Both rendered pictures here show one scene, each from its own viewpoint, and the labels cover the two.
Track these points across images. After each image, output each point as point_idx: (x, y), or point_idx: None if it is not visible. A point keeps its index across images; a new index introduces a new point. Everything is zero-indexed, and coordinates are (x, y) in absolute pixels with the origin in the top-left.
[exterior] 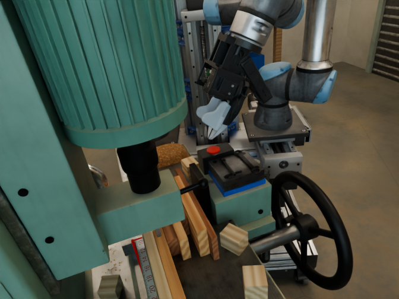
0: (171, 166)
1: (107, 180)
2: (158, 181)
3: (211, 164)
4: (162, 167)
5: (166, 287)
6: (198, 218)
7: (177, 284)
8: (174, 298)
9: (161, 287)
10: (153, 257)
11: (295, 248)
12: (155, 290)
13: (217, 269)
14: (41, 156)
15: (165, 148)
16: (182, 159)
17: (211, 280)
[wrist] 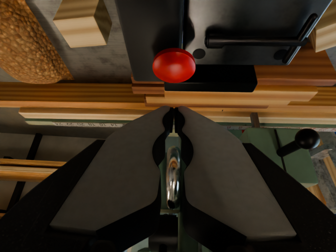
0: (57, 40)
1: (176, 169)
2: None
3: (203, 64)
4: (61, 55)
5: (319, 119)
6: (289, 94)
7: (322, 108)
8: (331, 112)
9: (314, 122)
10: (276, 121)
11: None
12: (315, 128)
13: (329, 50)
14: None
15: (14, 60)
16: (71, 45)
17: (333, 61)
